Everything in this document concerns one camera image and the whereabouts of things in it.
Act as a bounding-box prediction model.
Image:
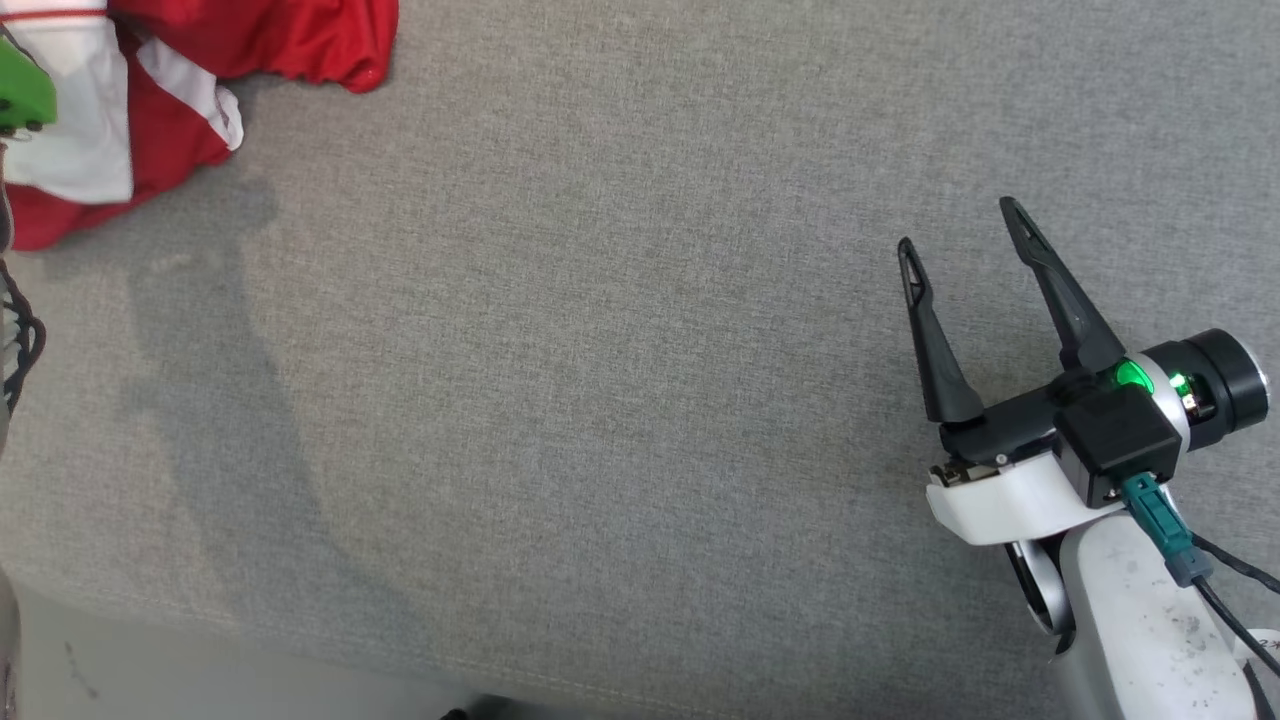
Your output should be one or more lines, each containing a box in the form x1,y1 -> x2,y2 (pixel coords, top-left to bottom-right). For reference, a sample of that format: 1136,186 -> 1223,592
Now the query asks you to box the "thin black cable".
1190,535 -> 1280,593

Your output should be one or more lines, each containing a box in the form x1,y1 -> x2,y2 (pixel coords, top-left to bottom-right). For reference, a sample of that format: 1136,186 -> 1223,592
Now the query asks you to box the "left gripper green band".
0,30 -> 59,137

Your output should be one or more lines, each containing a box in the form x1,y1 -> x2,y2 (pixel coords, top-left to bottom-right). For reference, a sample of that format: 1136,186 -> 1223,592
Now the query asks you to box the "red white baseball jersey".
0,0 -> 401,252

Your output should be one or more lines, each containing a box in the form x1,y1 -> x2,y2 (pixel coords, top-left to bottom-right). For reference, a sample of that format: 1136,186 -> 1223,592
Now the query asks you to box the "black cable teal connector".
1119,474 -> 1280,686

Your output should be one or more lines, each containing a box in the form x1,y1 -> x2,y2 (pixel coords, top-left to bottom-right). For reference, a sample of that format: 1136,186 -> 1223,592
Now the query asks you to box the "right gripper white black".
898,196 -> 1271,547

